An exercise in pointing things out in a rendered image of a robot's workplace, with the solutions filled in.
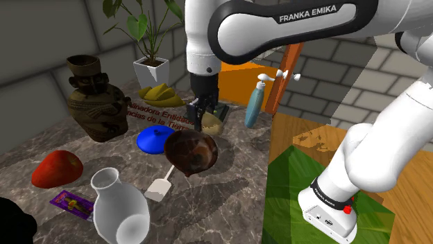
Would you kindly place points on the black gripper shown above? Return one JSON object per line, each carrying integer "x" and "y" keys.
{"x": 204, "y": 86}

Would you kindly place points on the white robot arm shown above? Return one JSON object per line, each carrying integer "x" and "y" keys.
{"x": 382, "y": 148}

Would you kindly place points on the tan round object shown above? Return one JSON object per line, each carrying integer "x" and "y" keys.
{"x": 212, "y": 125}

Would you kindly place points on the dark green box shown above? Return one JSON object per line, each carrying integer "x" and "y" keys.
{"x": 223, "y": 111}

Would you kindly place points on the yellow banana bunch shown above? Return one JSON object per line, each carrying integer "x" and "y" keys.
{"x": 162, "y": 97}

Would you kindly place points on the dark brown glossy bowl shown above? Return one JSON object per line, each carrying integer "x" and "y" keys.
{"x": 191, "y": 152}

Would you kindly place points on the flat book with red lettering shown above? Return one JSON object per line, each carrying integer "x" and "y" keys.
{"x": 159, "y": 118}

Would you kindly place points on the orange cabinet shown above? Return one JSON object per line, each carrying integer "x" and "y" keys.
{"x": 240, "y": 82}

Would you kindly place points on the blue pump bottle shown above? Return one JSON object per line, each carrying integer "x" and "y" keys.
{"x": 254, "y": 106}

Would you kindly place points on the blue round lid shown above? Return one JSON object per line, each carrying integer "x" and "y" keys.
{"x": 152, "y": 140}

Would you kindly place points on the green plant in white pot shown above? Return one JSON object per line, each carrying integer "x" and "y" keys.
{"x": 151, "y": 71}

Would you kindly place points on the white spatula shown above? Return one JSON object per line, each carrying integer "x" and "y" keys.
{"x": 158, "y": 190}

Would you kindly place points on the brown figure jug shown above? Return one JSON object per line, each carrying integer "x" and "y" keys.
{"x": 94, "y": 104}

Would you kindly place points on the green patterned robot stand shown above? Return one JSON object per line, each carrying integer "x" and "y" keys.
{"x": 287, "y": 189}

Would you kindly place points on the white vase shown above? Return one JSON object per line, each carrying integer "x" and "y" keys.
{"x": 118, "y": 209}

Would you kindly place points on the red apple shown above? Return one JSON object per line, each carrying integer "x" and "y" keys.
{"x": 57, "y": 169}

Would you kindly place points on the purple flat packet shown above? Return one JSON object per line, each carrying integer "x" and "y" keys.
{"x": 71, "y": 203}

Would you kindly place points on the black rounded object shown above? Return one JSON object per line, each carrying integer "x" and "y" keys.
{"x": 15, "y": 223}

